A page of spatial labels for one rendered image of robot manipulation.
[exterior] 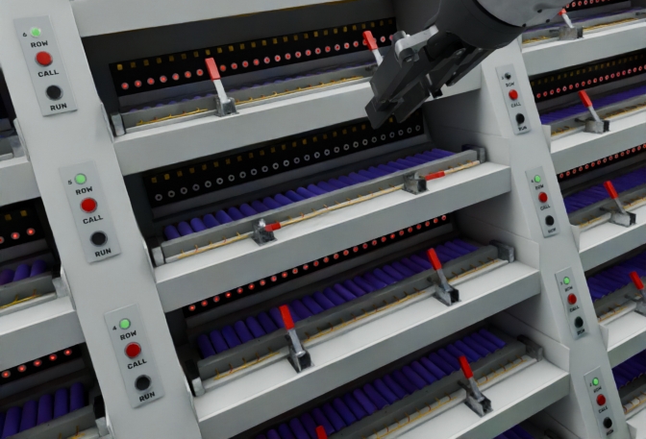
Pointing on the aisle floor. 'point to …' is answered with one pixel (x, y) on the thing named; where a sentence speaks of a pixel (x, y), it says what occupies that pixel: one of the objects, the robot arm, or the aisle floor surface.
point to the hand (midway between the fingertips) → (395, 102)
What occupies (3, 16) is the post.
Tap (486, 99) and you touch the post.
